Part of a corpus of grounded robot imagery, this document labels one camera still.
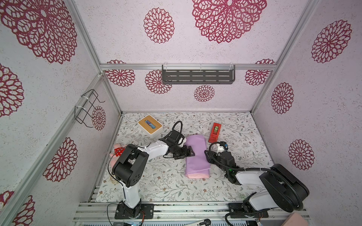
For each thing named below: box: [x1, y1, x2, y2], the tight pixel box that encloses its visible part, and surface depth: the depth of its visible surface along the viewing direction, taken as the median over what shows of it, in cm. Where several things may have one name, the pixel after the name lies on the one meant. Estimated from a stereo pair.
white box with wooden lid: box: [137, 114, 164, 139], surface depth 107 cm
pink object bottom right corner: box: [280, 212, 309, 226], surface depth 71 cm
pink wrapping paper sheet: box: [183, 134, 211, 179], surface depth 87 cm
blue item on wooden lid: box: [144, 120, 157, 130], surface depth 110 cm
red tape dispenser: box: [207, 122, 222, 144], surface depth 103 cm
